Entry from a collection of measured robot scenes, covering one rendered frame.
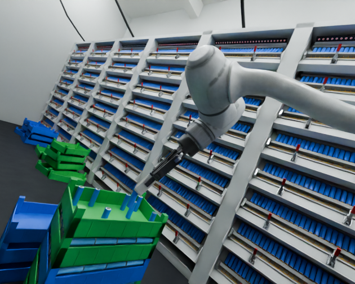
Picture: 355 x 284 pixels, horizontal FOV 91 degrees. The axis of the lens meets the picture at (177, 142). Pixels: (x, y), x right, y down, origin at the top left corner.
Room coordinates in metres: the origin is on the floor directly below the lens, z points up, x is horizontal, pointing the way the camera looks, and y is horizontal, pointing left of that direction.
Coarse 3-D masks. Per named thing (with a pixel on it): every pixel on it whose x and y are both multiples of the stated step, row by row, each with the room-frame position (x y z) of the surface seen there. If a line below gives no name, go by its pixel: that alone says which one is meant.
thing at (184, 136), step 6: (180, 138) 0.55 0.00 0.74; (186, 138) 0.54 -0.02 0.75; (180, 144) 0.54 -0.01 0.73; (186, 144) 0.53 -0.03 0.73; (192, 144) 0.53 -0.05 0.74; (180, 150) 0.53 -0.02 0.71; (186, 150) 0.53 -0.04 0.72; (192, 150) 0.54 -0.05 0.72; (198, 150) 0.56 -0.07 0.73; (192, 156) 0.55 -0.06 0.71
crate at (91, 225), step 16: (64, 192) 0.58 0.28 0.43; (112, 192) 0.68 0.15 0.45; (144, 192) 0.75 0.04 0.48; (64, 208) 0.52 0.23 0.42; (80, 208) 0.44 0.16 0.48; (96, 208) 0.62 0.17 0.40; (112, 208) 0.66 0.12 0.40; (128, 208) 0.72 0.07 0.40; (144, 208) 0.73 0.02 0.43; (64, 224) 0.47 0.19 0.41; (80, 224) 0.45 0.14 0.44; (96, 224) 0.47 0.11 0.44; (112, 224) 0.50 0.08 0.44; (128, 224) 0.53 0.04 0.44; (144, 224) 0.56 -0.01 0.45; (160, 224) 0.60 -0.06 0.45
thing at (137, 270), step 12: (48, 228) 0.58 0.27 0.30; (48, 240) 0.55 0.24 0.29; (144, 264) 0.61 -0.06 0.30; (48, 276) 0.43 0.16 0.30; (60, 276) 0.45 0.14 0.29; (72, 276) 0.47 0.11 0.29; (84, 276) 0.49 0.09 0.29; (96, 276) 0.51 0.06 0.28; (108, 276) 0.53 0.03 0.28; (120, 276) 0.56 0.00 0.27; (132, 276) 0.59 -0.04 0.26
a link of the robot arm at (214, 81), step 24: (216, 48) 0.38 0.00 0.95; (192, 72) 0.39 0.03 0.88; (216, 72) 0.38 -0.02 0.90; (240, 72) 0.39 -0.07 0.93; (264, 72) 0.38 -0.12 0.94; (192, 96) 0.46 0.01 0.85; (216, 96) 0.42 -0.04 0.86; (240, 96) 0.42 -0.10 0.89; (288, 96) 0.38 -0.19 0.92; (312, 96) 0.38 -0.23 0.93; (336, 120) 0.39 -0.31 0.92
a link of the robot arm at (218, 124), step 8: (232, 104) 0.51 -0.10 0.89; (240, 104) 0.54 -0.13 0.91; (200, 112) 0.52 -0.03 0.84; (224, 112) 0.49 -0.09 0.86; (232, 112) 0.52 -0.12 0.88; (240, 112) 0.54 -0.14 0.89; (200, 120) 0.55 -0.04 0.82; (208, 120) 0.52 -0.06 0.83; (216, 120) 0.51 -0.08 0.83; (224, 120) 0.51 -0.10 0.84; (232, 120) 0.53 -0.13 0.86; (208, 128) 0.53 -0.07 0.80; (216, 128) 0.53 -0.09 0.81; (224, 128) 0.54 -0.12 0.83; (216, 136) 0.55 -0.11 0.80
